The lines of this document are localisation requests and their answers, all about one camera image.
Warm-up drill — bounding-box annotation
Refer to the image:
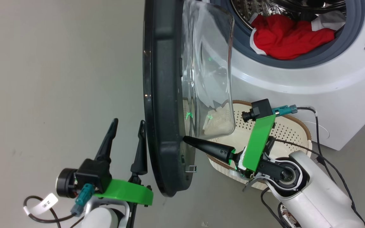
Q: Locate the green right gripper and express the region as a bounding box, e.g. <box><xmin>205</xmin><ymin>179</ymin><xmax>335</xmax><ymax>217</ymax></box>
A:
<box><xmin>182</xmin><ymin>114</ymin><xmax>277</xmax><ymax>181</ymax></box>

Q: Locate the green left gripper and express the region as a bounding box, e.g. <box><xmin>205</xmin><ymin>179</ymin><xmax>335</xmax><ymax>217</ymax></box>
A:
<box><xmin>94</xmin><ymin>118</ymin><xmax>154</xmax><ymax>228</ymax></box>

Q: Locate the black glass washing machine door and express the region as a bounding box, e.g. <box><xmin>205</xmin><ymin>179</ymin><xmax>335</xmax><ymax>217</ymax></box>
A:
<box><xmin>143</xmin><ymin>0</ymin><xmax>235</xmax><ymax>198</ymax></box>

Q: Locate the red garment with white trim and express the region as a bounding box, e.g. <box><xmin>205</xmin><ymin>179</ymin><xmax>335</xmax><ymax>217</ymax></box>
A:
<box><xmin>250</xmin><ymin>14</ymin><xmax>335</xmax><ymax>60</ymax></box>

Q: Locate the cream perforated laundry basket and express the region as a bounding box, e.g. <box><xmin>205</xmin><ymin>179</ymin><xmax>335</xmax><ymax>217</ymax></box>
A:
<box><xmin>206</xmin><ymin>100</ymin><xmax>313</xmax><ymax>191</ymax></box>

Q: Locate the white front-load washing machine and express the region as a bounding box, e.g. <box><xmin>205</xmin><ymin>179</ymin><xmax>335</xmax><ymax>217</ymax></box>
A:
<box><xmin>211</xmin><ymin>0</ymin><xmax>365</xmax><ymax>151</ymax></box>

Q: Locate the cream white cloth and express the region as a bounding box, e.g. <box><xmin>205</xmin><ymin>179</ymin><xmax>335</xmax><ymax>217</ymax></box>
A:
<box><xmin>202</xmin><ymin>106</ymin><xmax>234</xmax><ymax>136</ymax></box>

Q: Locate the white grey garment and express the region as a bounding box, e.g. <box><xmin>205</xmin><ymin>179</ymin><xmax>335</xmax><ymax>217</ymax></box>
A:
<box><xmin>311</xmin><ymin>10</ymin><xmax>348</xmax><ymax>32</ymax></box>

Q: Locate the right arm wire bundle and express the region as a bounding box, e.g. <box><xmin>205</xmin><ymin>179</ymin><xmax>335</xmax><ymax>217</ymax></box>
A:
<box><xmin>277</xmin><ymin>203</ymin><xmax>298</xmax><ymax>228</ymax></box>

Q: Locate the black cable with teal plug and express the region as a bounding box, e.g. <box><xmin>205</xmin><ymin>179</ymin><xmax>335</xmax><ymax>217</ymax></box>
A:
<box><xmin>271</xmin><ymin>104</ymin><xmax>338</xmax><ymax>186</ymax></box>

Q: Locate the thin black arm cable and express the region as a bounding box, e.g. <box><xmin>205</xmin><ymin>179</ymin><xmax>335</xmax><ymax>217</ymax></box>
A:
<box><xmin>273</xmin><ymin>138</ymin><xmax>365</xmax><ymax>228</ymax></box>

